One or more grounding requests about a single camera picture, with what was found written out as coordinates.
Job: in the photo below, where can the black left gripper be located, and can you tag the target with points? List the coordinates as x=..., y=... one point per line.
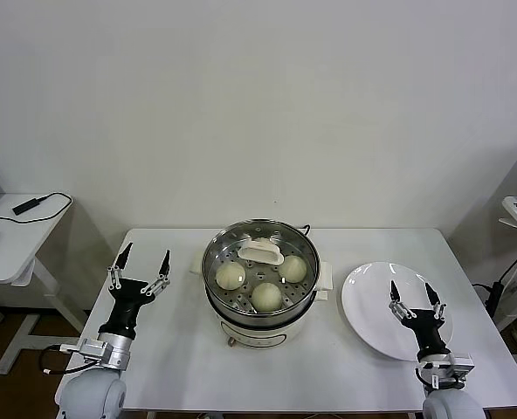
x=125, y=305

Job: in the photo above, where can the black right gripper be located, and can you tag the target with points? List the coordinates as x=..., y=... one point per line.
x=429, y=331

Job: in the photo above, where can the perforated steel steamer basket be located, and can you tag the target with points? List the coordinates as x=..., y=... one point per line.
x=302, y=301

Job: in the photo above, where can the white round plate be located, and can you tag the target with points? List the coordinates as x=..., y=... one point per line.
x=367, y=305

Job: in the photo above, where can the brown cooker knob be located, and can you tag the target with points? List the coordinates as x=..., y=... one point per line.
x=231, y=341

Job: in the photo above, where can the black adapter box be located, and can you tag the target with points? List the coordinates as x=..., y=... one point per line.
x=25, y=205

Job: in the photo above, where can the white side table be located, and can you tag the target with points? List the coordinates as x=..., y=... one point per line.
x=5, y=257

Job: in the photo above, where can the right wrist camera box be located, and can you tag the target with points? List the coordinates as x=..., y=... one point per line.
x=448, y=371

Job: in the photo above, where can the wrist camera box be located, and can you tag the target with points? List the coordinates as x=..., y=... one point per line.
x=448, y=371
x=92, y=349

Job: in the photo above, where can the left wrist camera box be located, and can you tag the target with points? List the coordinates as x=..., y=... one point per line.
x=92, y=349

